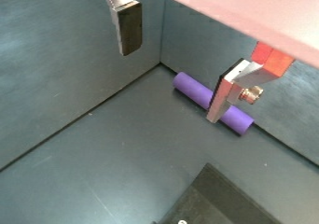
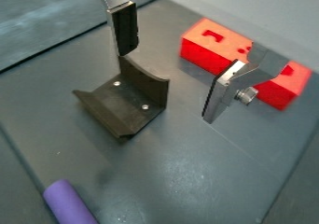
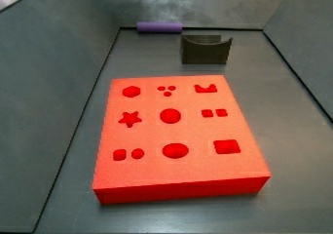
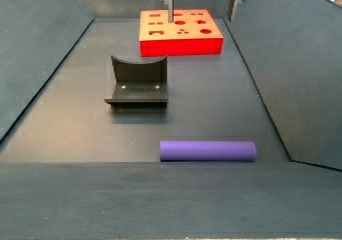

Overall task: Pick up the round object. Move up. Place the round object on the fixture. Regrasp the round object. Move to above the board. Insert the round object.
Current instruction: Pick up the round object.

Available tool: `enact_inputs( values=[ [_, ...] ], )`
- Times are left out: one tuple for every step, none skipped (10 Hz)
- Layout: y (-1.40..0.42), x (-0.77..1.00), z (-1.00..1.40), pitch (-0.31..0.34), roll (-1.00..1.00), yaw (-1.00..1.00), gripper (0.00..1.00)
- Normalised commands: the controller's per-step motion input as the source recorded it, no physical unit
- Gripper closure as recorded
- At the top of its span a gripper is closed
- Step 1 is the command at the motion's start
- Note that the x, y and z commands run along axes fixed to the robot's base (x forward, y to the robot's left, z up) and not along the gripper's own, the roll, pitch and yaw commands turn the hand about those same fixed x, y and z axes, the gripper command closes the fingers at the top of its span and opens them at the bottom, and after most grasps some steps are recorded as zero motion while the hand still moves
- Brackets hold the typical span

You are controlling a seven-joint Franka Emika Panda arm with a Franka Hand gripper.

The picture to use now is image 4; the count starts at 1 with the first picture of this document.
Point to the red shape sorter block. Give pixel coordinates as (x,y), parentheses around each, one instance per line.
(192,34)

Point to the purple cylinder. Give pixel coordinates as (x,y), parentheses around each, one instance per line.
(207,151)

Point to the black curved cradle stand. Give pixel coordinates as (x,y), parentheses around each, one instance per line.
(140,82)

